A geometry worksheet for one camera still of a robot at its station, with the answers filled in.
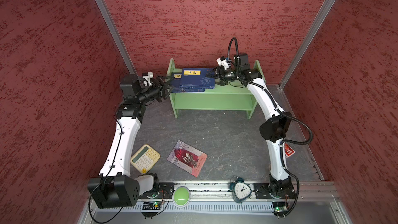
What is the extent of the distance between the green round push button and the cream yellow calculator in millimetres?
188

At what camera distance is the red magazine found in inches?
32.5

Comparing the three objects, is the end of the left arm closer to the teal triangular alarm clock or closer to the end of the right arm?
the end of the right arm

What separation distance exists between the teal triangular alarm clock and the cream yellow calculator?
0.43m
